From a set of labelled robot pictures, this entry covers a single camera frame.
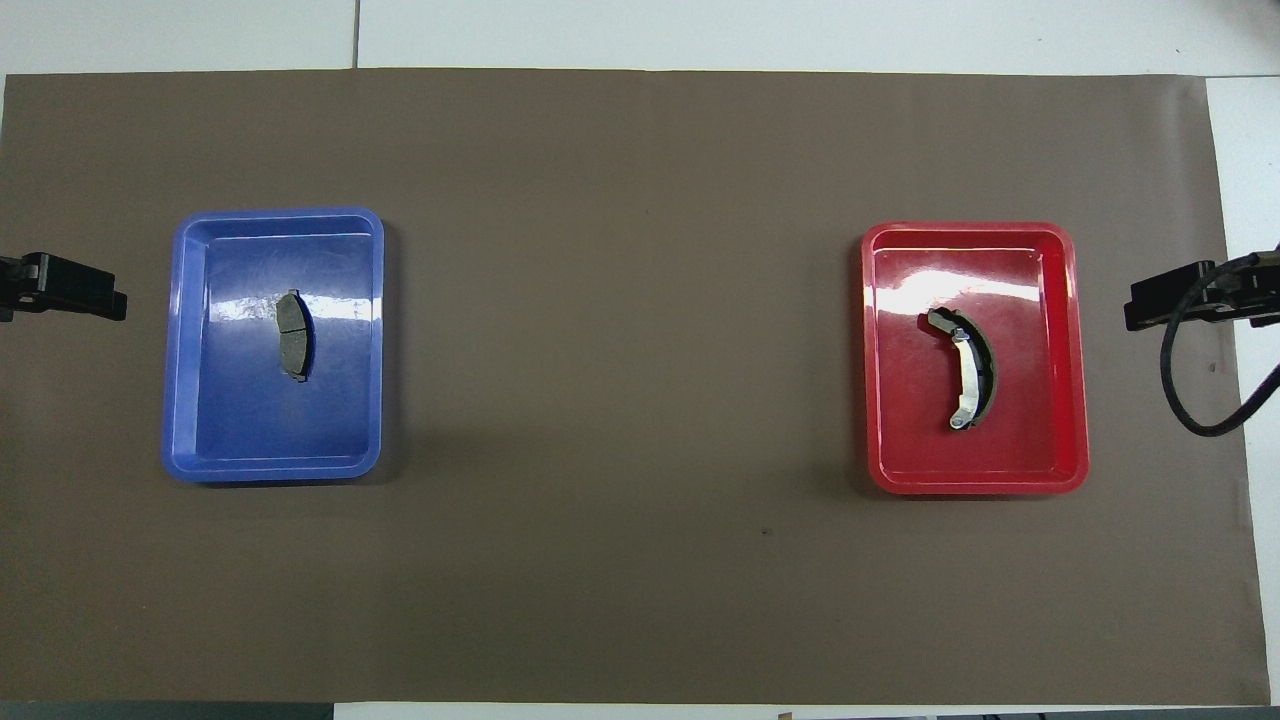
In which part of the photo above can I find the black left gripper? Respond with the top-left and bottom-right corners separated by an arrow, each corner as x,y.
0,252 -> 128,323

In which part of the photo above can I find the brown table mat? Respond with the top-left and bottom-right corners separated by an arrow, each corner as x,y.
0,68 -> 1273,707

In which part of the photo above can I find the dark grey brake pad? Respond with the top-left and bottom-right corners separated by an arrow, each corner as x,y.
275,289 -> 314,382

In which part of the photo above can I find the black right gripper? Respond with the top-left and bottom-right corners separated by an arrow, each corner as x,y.
1124,250 -> 1280,333

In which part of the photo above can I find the red plastic tray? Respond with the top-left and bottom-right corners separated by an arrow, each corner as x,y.
860,221 -> 1091,497

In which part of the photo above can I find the blue plastic tray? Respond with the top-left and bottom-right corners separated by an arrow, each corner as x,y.
161,206 -> 386,485

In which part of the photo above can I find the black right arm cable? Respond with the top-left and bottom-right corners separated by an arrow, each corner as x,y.
1159,246 -> 1280,438

